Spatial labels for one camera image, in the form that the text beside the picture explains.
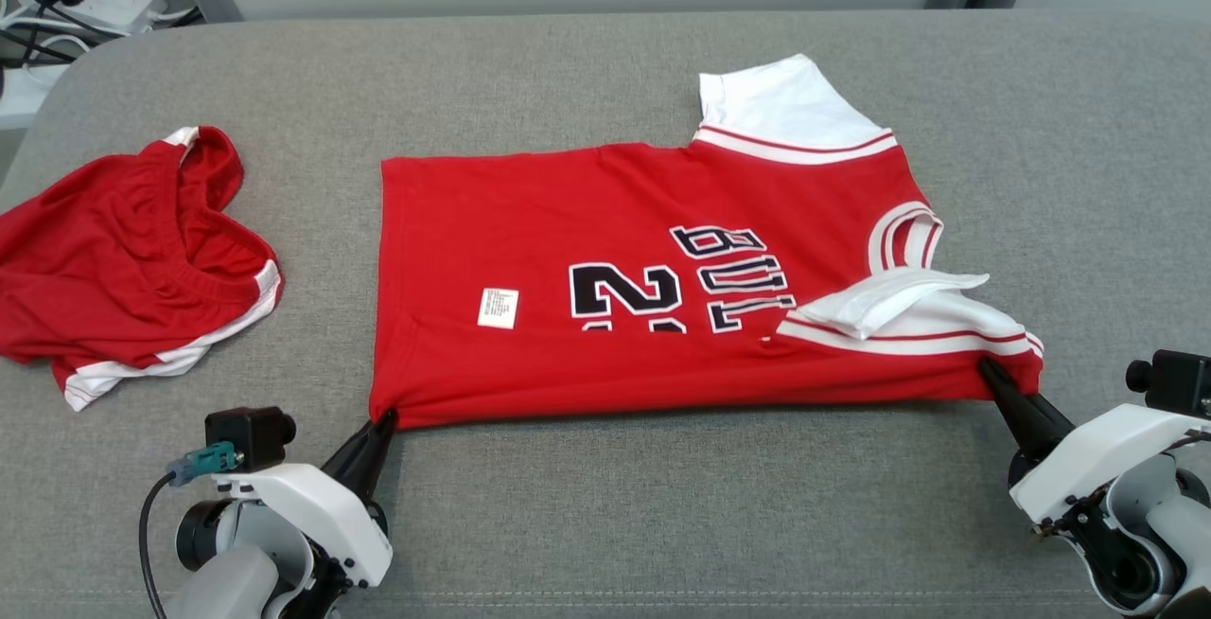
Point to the grey fabric sofa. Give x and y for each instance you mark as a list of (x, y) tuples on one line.
[(605, 505)]

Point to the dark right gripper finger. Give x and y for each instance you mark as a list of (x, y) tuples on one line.
[(1026, 420)]

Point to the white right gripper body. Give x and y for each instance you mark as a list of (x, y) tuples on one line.
[(1088, 458)]

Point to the red white jersey shirt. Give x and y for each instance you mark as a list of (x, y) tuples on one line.
[(568, 221)]

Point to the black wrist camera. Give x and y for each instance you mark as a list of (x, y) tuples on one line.
[(246, 437), (1173, 382)]

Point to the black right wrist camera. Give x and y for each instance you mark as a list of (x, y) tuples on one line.
[(1173, 382)]

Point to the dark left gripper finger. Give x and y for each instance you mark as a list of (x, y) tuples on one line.
[(364, 463)]

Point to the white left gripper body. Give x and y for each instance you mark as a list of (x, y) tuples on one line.
[(322, 515)]

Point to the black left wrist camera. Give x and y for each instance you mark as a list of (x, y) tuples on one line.
[(246, 437)]

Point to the red shorts white stripe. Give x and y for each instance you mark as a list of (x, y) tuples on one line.
[(114, 250)]

